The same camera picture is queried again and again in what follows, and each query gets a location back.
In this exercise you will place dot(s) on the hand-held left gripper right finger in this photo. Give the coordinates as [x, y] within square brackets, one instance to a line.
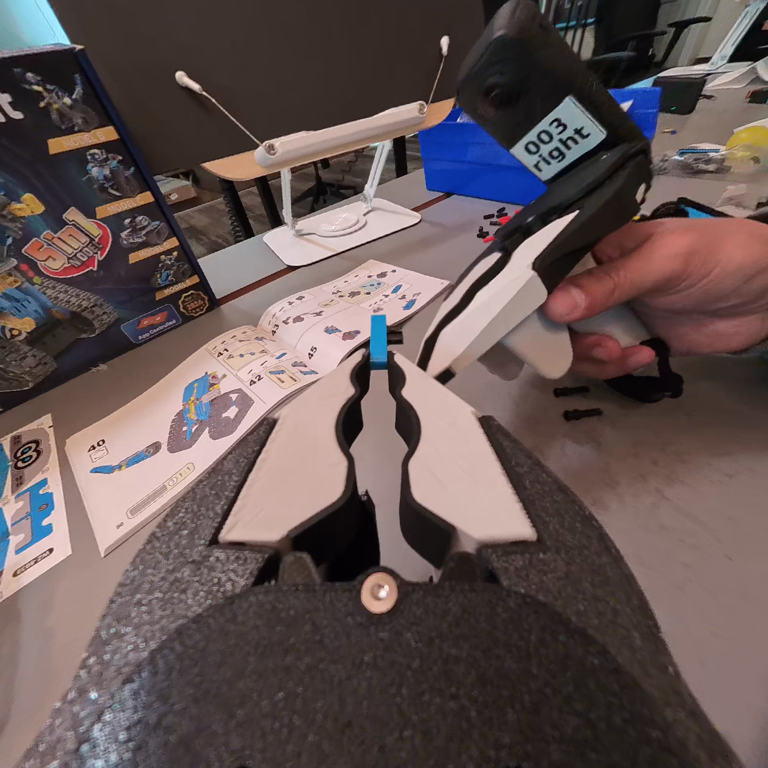
[468, 474]

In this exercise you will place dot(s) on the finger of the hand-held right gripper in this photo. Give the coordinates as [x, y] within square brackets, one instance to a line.
[447, 312]
[498, 306]

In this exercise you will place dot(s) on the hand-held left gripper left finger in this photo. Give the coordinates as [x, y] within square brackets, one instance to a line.
[288, 474]

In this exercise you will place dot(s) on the black pin connector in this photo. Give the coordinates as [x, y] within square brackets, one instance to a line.
[395, 337]

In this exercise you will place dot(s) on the pile of building brick pieces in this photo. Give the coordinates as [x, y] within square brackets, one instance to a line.
[492, 231]

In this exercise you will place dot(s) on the light blue short beam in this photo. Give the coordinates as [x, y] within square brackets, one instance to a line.
[378, 345]

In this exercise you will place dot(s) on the black long pin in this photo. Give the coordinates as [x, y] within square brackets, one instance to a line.
[583, 414]
[571, 392]

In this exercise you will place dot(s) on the grey desk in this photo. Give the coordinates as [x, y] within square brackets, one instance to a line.
[630, 510]

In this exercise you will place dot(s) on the person's right hand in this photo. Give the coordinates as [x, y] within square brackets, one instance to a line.
[690, 282]

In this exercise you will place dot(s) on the blue plastic bin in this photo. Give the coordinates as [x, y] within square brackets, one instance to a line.
[468, 156]

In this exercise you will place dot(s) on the black office chair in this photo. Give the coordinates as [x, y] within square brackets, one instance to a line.
[630, 36]
[324, 186]

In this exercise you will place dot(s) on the instruction booklet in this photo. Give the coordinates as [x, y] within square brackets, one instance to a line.
[180, 420]

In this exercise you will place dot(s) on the black box device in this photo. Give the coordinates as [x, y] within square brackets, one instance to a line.
[681, 93]

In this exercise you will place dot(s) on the white paper sheets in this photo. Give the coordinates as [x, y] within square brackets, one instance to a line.
[738, 75]

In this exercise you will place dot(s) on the sticker sheet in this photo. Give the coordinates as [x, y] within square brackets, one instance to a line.
[30, 510]

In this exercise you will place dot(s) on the toy kit box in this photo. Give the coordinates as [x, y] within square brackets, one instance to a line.
[90, 210]

